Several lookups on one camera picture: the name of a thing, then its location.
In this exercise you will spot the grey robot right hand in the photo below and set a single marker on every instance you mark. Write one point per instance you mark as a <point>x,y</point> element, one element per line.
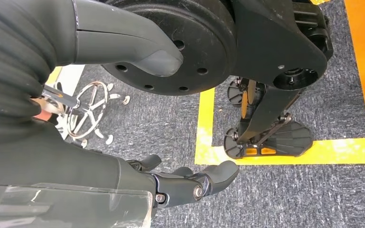
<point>75,166</point>

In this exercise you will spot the clear plastic film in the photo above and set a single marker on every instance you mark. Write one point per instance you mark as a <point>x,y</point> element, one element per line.
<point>75,207</point>

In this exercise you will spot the chrome stool base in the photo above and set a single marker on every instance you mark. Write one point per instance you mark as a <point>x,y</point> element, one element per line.
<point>89,113</point>

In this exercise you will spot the white floor panel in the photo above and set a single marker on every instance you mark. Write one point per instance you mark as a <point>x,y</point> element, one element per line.
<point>72,78</point>

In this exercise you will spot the yellow floor tape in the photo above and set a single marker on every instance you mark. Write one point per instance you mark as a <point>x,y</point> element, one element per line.
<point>204,126</point>

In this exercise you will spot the black robot foot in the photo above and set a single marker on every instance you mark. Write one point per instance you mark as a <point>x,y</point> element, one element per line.
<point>283,138</point>
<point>234,94</point>

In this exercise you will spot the black robot leg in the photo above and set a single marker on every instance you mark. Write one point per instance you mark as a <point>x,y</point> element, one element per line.
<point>201,34</point>

